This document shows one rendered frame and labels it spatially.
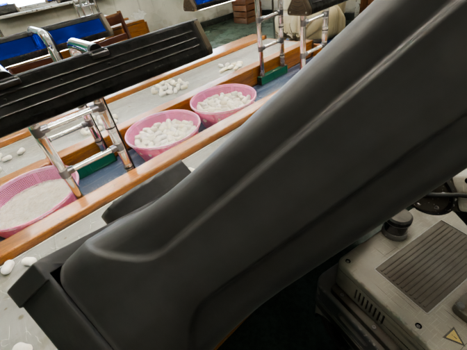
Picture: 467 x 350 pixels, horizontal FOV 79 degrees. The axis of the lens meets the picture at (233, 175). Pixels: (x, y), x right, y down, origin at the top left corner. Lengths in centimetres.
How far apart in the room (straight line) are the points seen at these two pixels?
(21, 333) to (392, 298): 81
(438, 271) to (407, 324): 18
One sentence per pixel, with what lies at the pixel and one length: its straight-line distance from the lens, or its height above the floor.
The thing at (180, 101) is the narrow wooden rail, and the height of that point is 76.
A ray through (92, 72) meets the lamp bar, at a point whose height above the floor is 108.
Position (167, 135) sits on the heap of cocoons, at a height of 74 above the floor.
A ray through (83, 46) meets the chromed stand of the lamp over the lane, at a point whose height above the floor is 112.
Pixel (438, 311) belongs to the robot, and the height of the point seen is 48.
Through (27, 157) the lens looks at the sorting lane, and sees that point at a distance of 126.
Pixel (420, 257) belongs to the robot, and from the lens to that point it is 98.
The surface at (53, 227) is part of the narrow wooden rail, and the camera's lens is 81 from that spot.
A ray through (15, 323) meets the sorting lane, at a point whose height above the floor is 74.
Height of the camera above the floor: 122
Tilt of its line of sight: 38 degrees down
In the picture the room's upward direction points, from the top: 10 degrees counter-clockwise
